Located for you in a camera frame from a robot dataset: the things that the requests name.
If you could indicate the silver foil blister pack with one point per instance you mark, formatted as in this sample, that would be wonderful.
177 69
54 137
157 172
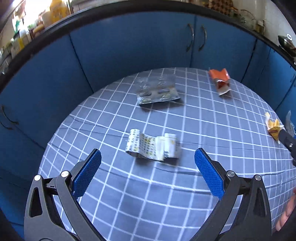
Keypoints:
156 89

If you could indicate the yellow orange snack wrapper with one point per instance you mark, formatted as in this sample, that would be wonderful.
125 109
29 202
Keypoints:
273 127

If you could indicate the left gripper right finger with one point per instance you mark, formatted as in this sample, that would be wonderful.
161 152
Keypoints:
242 212

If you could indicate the black countertop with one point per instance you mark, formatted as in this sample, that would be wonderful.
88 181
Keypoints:
90 15

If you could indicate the person's hand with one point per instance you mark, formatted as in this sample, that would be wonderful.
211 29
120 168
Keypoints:
288 211

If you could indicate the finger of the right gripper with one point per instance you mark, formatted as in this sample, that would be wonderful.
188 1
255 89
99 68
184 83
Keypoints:
289 142

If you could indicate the blue kitchen cabinets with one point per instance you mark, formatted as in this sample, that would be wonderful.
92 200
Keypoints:
69 70

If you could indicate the steel wok with lid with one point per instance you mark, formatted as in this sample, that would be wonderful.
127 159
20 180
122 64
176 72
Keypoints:
287 44

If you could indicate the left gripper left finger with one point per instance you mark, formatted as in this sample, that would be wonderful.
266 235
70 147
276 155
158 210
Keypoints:
42 220

